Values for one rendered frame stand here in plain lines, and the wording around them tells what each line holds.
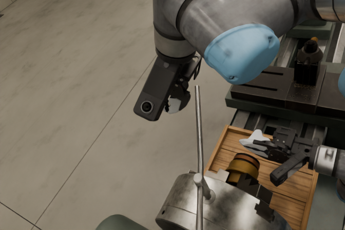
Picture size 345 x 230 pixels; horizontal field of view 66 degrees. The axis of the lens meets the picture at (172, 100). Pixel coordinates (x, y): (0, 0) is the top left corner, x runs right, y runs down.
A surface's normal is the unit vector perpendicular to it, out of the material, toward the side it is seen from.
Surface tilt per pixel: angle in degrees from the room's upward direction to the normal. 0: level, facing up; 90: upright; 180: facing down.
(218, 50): 57
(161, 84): 36
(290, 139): 2
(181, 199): 25
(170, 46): 94
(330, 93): 0
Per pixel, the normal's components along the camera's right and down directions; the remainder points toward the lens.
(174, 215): -0.61, -0.67
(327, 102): -0.29, -0.65
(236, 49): -0.52, -0.05
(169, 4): -0.75, 0.19
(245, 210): 0.12, -0.50
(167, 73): -0.21, -0.11
